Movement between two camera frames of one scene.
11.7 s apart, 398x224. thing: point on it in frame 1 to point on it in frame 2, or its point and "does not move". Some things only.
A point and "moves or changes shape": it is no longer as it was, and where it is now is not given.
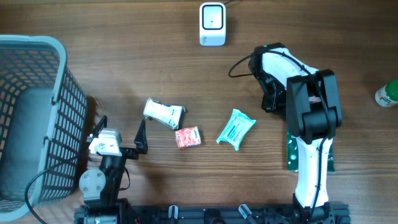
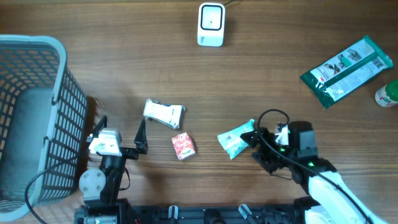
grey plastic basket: x=43 y=121 does not move
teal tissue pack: x=238 y=126 moves or changes shape
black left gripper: x=132 y=154 does not move
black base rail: x=226 y=214 does not move
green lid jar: x=387 y=95 does not move
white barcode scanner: x=212 y=23 does not move
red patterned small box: x=188 y=137 to x=183 y=146
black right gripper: x=275 y=106 to x=265 y=160
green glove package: x=293 y=154 moves or changes shape
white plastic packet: x=170 y=115 does not move
